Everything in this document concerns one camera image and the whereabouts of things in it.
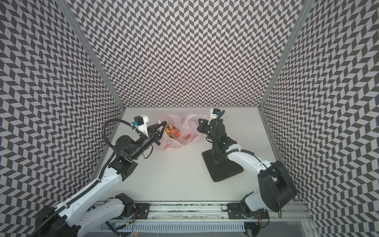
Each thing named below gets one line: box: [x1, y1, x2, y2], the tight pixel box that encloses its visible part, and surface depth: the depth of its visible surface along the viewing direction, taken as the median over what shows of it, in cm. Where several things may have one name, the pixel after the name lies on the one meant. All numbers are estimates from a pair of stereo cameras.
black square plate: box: [201, 149, 244, 183], surface depth 86 cm
